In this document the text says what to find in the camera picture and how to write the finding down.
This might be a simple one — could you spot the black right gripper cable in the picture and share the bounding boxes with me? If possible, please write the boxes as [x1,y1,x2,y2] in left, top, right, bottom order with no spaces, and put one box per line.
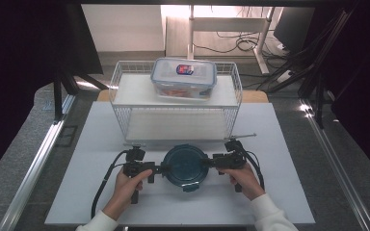
[241,147,266,192]

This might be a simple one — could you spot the round dark teal container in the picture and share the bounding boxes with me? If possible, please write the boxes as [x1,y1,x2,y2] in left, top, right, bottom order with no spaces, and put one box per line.
[161,143,211,193]

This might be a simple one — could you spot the aluminium rail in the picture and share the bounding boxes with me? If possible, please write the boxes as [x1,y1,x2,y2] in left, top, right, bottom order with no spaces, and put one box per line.
[0,94,76,231]
[299,98,370,231]

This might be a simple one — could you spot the white desk frame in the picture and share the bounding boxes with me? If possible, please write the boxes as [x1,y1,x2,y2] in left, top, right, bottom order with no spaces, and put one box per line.
[187,5,277,76]

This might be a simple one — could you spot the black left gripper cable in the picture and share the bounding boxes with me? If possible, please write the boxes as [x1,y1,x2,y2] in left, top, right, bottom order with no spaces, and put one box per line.
[91,149,130,219]

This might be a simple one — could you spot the black metal stand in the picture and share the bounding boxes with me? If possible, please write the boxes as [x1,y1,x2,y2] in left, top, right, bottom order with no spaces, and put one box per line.
[257,9,358,130]
[52,67,110,125]

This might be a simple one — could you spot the clear plastic food container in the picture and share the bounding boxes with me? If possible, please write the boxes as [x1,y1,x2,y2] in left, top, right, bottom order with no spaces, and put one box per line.
[150,57,218,101]

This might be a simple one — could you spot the person's right hand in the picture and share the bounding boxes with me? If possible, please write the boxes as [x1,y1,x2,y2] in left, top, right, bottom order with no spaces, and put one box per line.
[219,163,267,202]

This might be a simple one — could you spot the black floor cables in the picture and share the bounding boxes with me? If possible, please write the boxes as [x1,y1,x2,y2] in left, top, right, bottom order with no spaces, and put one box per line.
[193,29,291,56]

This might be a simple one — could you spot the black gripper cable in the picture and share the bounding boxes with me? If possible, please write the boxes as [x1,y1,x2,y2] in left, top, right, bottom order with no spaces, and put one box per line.
[91,149,130,219]
[241,147,266,192]

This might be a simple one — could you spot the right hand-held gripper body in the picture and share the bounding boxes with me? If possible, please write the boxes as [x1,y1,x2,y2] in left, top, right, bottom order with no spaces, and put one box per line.
[212,134,257,193]

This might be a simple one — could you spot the white board panel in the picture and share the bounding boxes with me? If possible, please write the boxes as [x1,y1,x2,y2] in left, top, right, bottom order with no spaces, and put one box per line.
[81,4,166,53]

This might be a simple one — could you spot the person's left hand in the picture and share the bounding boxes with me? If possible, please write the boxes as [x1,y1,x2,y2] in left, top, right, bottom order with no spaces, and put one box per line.
[102,168,154,221]

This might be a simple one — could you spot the white wire rack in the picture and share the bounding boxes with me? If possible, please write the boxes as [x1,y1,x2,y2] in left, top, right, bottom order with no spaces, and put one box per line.
[108,60,244,145]

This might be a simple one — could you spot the wooden table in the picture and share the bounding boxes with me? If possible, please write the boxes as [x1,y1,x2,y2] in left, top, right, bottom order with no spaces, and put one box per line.
[96,89,270,104]

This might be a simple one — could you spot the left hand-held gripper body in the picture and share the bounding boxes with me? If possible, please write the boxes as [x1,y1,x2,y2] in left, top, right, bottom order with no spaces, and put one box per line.
[123,142,157,205]

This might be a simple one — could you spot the dark curtain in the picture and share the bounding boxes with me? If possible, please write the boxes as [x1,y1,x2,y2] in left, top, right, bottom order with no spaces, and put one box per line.
[0,0,104,188]
[303,0,370,187]

